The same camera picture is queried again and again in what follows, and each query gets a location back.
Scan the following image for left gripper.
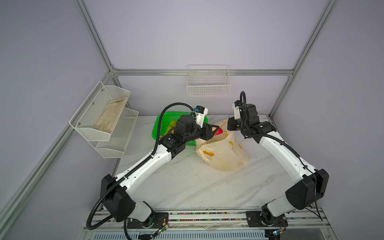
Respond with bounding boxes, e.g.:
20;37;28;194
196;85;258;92
183;122;218;144

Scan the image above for red fake apple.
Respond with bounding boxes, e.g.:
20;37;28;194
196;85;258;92
215;128;223;136

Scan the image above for banana print plastic bag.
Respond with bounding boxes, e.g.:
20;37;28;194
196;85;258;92
196;120;250;172

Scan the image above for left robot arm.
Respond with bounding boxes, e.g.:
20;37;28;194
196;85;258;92
86;103;219;230

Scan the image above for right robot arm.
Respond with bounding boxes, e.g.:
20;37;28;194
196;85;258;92
228;91;329;227

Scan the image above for green plastic basket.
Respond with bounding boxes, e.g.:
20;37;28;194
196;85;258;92
151;111;209;147

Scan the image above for lower white mesh shelf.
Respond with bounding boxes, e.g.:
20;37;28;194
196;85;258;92
96;108;139;159

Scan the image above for white mesh shelf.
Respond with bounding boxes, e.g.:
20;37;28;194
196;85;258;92
69;82;130;142
96;108;139;159

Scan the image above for beige cloth in shelf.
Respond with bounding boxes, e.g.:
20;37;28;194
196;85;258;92
94;97;128;134

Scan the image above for upper white mesh shelf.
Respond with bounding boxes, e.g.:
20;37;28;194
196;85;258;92
69;82;130;142

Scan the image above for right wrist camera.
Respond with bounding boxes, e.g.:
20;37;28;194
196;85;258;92
233;100;241;120

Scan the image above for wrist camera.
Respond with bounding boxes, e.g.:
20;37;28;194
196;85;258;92
233;100;241;120
194;106;208;128

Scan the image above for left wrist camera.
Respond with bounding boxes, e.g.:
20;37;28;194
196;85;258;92
194;106;208;128

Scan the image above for white wire wall basket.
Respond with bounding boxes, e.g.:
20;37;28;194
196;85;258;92
187;65;232;97

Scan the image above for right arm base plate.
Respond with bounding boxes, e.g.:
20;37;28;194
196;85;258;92
246;211;288;228

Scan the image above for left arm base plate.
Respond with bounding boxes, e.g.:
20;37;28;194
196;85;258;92
126;212;169;230

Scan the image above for aluminium mounting rail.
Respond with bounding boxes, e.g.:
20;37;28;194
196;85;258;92
80;207;331;232

